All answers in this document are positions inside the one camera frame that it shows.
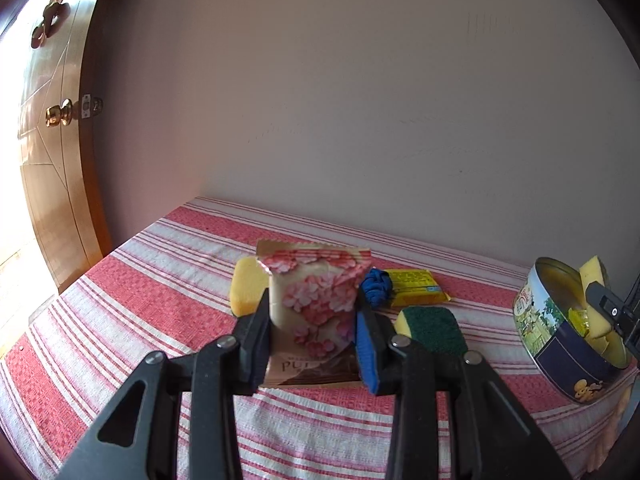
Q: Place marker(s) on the green yellow scouring sponge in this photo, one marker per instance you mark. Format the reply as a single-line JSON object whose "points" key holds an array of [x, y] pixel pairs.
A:
{"points": [[435, 330]]}

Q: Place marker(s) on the pink floral tissue pack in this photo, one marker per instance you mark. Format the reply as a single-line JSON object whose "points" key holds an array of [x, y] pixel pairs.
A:
{"points": [[310, 310]]}

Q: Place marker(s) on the wooden door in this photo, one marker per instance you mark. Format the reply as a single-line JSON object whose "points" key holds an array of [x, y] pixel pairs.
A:
{"points": [[55, 185]]}

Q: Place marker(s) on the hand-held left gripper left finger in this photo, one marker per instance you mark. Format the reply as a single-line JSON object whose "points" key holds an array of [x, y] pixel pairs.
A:
{"points": [[257, 347]]}

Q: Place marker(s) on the yellow packet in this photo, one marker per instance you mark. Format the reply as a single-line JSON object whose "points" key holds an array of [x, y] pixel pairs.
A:
{"points": [[417, 285]]}

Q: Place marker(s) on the red white striped tablecloth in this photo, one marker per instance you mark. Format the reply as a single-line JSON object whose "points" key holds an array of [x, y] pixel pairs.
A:
{"points": [[150, 285]]}

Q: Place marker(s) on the metal door latch plate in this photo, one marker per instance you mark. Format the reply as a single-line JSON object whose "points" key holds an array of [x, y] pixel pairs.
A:
{"points": [[91, 106]]}

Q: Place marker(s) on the dark carved door ornament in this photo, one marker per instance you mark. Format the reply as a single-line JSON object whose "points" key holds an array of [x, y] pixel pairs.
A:
{"points": [[50, 20]]}

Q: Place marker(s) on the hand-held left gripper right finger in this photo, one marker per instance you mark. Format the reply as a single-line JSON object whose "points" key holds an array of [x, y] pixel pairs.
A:
{"points": [[367, 360]]}

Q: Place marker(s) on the small blue knotted cloth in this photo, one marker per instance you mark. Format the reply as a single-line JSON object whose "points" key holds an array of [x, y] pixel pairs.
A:
{"points": [[377, 287]]}

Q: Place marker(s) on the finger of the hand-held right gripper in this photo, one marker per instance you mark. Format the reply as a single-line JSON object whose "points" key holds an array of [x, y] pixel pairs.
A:
{"points": [[607, 305]]}

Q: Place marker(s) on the round blue cookie tin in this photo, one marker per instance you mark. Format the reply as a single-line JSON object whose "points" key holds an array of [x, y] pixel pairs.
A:
{"points": [[550, 340]]}

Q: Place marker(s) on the brass door knob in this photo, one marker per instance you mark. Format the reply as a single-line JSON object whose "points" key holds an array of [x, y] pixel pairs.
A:
{"points": [[57, 115]]}

